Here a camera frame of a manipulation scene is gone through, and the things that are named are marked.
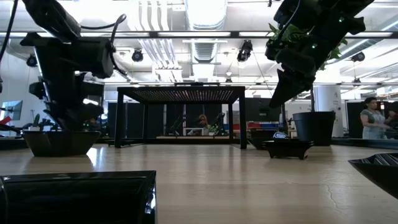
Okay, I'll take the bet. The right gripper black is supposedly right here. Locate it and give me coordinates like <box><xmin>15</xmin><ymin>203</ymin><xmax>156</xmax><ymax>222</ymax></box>
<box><xmin>264</xmin><ymin>0</ymin><xmax>376</xmax><ymax>109</ymax></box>

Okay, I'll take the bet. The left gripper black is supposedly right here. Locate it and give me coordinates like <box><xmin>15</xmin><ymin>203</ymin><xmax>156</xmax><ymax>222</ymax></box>
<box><xmin>20</xmin><ymin>32</ymin><xmax>114</xmax><ymax>132</ymax></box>

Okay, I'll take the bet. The black wavy square plate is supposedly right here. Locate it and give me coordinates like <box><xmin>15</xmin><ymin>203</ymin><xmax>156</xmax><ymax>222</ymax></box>
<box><xmin>21</xmin><ymin>130</ymin><xmax>102</xmax><ymax>157</ymax></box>

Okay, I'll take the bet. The black leaf-shaped plate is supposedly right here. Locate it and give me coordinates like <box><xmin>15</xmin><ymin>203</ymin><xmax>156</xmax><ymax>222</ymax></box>
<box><xmin>347</xmin><ymin>152</ymin><xmax>398</xmax><ymax>200</ymax></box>

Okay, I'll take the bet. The person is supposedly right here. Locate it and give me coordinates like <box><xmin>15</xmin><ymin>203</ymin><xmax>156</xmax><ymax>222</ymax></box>
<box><xmin>195</xmin><ymin>114</ymin><xmax>210</xmax><ymax>136</ymax></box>
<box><xmin>359</xmin><ymin>96</ymin><xmax>393</xmax><ymax>140</ymax></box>
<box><xmin>83</xmin><ymin>118</ymin><xmax>103</xmax><ymax>132</ymax></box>
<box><xmin>385</xmin><ymin>107</ymin><xmax>398</xmax><ymax>140</ymax></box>

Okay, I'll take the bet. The black screen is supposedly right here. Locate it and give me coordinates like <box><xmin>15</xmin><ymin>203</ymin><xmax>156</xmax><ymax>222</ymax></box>
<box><xmin>245</xmin><ymin>98</ymin><xmax>283</xmax><ymax>123</ymax></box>

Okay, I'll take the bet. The white round column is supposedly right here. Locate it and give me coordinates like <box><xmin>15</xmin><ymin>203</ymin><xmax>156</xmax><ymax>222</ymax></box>
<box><xmin>313</xmin><ymin>85</ymin><xmax>345</xmax><ymax>138</ymax></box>

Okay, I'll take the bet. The green plant in black pot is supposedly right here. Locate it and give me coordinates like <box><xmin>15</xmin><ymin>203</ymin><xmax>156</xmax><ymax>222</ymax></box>
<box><xmin>267</xmin><ymin>23</ymin><xmax>349</xmax><ymax>147</ymax></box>

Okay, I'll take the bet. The black ceiling spotlight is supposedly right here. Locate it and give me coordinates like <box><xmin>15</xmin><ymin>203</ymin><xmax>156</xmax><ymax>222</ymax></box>
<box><xmin>26</xmin><ymin>54</ymin><xmax>39</xmax><ymax>68</ymax></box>
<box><xmin>351</xmin><ymin>51</ymin><xmax>366</xmax><ymax>63</ymax></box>
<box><xmin>131</xmin><ymin>48</ymin><xmax>145</xmax><ymax>63</ymax></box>
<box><xmin>236</xmin><ymin>39</ymin><xmax>254</xmax><ymax>63</ymax></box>

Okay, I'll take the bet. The black partition panel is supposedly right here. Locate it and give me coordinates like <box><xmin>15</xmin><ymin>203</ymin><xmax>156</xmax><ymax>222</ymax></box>
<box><xmin>107</xmin><ymin>101</ymin><xmax>165</xmax><ymax>140</ymax></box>
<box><xmin>346</xmin><ymin>101</ymin><xmax>384</xmax><ymax>140</ymax></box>

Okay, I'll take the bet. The grey desk monitor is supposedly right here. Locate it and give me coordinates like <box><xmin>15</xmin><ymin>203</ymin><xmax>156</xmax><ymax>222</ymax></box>
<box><xmin>0</xmin><ymin>100</ymin><xmax>23</xmax><ymax>122</ymax></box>

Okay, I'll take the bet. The black perforated metal stand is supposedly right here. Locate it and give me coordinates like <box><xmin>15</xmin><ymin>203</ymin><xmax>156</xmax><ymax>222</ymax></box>
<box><xmin>114</xmin><ymin>85</ymin><xmax>249</xmax><ymax>150</ymax></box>

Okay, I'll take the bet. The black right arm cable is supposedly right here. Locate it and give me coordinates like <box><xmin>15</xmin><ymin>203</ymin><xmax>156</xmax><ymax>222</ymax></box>
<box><xmin>275</xmin><ymin>0</ymin><xmax>302</xmax><ymax>43</ymax></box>

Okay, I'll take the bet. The black background rig frame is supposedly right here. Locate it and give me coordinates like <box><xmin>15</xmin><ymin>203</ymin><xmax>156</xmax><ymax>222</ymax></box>
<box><xmin>102</xmin><ymin>81</ymin><xmax>398</xmax><ymax>138</ymax></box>

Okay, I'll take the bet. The black metal rig frame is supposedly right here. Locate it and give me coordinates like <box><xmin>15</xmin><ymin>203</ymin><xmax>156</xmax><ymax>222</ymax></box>
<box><xmin>0</xmin><ymin>30</ymin><xmax>398</xmax><ymax>150</ymax></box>

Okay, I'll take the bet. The silver ventilation duct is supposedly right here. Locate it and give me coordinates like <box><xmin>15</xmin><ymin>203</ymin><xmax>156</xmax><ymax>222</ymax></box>
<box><xmin>185</xmin><ymin>0</ymin><xmax>228</xmax><ymax>82</ymax></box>

